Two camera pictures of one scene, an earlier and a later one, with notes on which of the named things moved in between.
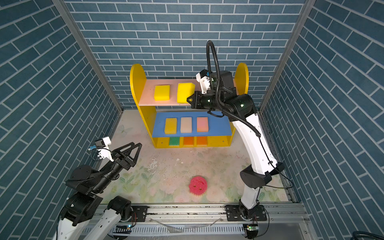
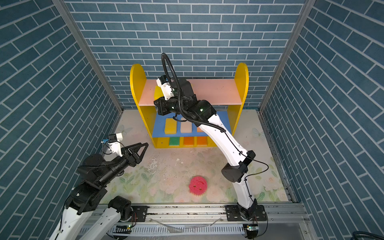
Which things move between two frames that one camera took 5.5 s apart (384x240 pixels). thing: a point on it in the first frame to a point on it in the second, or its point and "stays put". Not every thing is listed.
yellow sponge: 202,141 stays put
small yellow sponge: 162,93 stays put
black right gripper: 197,103 to 162,105
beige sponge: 186,125 stays put
